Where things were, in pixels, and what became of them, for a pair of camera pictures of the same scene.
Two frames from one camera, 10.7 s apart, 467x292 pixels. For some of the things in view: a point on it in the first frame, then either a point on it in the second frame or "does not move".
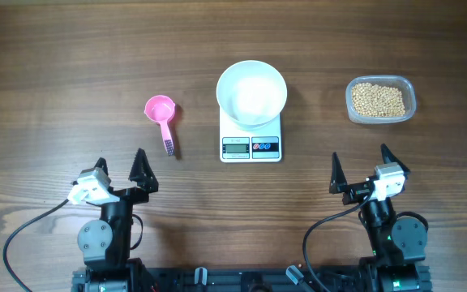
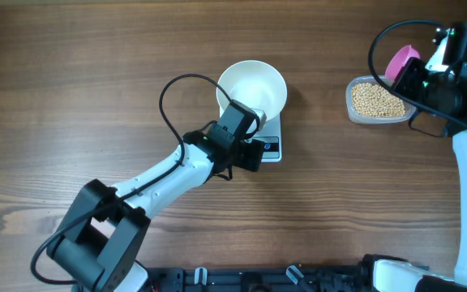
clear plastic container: [380, 99] does not move
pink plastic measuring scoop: [161, 109] -> [400, 61]
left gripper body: [134, 196] -> [246, 155]
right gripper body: [356, 193] -> [421, 84]
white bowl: [250, 93] does not move
